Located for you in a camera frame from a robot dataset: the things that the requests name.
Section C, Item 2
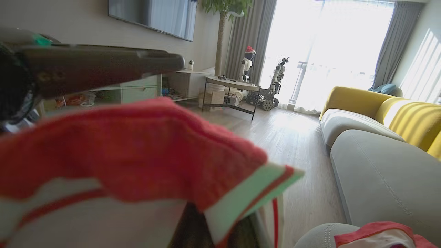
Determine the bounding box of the grey fabric sofa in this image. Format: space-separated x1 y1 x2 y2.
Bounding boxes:
295 108 441 248

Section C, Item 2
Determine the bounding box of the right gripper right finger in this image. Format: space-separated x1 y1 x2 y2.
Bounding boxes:
224 214 262 248

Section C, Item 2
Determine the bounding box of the clear plastic container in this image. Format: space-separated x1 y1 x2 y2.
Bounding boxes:
80 91 97 107

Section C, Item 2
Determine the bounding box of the red garment with white lining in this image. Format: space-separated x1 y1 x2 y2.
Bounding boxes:
334 221 439 248

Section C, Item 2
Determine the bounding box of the tracked mobile robot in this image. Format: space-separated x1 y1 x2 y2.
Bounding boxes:
245 57 290 111

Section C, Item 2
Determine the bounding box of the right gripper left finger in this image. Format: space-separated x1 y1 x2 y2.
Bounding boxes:
169 203 211 248

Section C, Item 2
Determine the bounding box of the round black-legged coffee table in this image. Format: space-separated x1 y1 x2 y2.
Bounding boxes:
202 76 261 121

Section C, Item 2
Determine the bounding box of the white appliance under table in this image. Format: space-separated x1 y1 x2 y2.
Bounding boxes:
224 88 249 106

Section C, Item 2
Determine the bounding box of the yellow sofa back cushion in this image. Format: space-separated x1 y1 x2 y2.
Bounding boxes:
319 86 394 120
427 131 441 162
375 97 441 152

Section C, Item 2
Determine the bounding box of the red garment with white stripes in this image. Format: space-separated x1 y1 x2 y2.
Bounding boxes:
0 97 305 248

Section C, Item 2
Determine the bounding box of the orange snack packet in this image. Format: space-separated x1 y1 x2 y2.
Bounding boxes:
57 95 83 106

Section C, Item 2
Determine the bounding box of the grey curtain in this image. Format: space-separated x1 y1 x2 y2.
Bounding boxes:
226 0 278 86
372 1 425 89

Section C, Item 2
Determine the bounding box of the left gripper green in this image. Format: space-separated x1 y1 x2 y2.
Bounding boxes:
0 28 185 126

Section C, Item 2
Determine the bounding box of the white humanoid robot red hat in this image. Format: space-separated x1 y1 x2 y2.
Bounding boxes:
239 45 257 83

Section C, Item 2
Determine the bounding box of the white low TV cabinet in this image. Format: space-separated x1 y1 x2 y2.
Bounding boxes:
43 69 216 111

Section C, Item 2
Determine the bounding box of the blue cushion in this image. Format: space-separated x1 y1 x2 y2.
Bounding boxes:
368 83 397 95

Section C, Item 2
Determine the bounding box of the indoor potted tree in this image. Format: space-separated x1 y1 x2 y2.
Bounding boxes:
198 0 254 77

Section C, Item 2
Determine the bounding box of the white sheer curtain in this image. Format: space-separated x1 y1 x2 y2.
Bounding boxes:
260 0 395 114

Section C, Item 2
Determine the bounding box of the cardboard box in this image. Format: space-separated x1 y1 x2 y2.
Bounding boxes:
199 90 225 112

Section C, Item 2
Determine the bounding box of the wall-mounted flat television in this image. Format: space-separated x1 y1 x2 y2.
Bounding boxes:
108 0 197 42

